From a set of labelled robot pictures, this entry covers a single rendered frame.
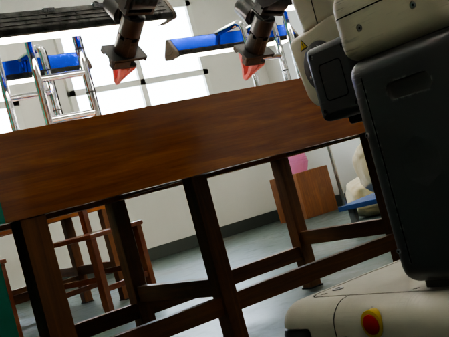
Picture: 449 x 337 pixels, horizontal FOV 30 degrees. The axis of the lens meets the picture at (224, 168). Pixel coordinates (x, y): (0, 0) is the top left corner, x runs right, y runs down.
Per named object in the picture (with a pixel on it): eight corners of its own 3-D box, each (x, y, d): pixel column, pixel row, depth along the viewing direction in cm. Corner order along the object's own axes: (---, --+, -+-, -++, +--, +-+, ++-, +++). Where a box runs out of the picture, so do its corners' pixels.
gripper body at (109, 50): (98, 51, 206) (105, 27, 201) (133, 47, 212) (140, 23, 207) (111, 67, 202) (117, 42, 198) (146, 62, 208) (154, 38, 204)
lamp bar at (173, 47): (299, 37, 344) (294, 21, 344) (176, 55, 307) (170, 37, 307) (287, 43, 350) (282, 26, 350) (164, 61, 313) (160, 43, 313)
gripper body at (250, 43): (231, 51, 228) (238, 27, 224) (259, 46, 234) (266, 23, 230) (244, 64, 225) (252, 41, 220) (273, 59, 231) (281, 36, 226)
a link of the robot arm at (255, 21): (263, 19, 218) (280, 17, 221) (248, 6, 222) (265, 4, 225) (256, 42, 222) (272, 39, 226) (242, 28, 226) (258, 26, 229)
